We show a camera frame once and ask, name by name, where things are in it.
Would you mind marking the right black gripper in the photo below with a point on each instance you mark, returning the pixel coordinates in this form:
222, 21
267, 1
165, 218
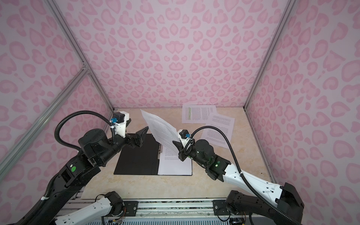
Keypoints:
183, 156

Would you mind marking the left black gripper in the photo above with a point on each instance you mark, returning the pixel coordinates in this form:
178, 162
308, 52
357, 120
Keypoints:
139, 138

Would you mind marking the printed paper sheet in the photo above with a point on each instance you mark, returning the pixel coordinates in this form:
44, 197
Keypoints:
170, 164

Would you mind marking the blue black file folder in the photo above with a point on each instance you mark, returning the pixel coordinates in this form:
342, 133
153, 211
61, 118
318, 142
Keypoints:
140, 160

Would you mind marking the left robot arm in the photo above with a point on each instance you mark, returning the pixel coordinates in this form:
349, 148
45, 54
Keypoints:
75, 174

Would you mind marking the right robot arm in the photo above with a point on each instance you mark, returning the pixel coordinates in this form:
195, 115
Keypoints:
280, 203

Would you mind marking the green highlighted paper sheet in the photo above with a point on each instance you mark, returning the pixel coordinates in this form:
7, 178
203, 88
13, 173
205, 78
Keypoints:
197, 114

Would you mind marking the left diagonal aluminium strut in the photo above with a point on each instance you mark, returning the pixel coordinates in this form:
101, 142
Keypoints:
37, 127

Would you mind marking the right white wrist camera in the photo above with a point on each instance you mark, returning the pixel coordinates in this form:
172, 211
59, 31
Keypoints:
184, 137

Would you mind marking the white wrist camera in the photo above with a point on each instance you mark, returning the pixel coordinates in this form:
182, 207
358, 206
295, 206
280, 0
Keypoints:
119, 123
184, 137

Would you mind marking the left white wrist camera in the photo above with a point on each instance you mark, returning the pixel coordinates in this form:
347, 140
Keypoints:
119, 123

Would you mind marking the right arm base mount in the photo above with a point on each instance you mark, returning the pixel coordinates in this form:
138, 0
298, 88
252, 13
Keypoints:
221, 208

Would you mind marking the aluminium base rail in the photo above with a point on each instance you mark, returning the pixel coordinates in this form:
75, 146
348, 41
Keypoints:
153, 212

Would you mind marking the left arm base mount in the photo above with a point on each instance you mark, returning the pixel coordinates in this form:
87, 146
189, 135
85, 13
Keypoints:
118, 206

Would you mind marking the left corner aluminium post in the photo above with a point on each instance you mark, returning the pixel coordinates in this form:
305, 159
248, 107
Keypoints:
61, 21

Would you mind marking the corner aluminium post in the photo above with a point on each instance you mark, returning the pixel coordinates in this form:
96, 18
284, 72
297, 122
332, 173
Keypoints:
61, 21
284, 20

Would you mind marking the right corner aluminium post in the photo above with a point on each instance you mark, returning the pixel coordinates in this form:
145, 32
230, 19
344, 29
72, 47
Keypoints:
284, 20

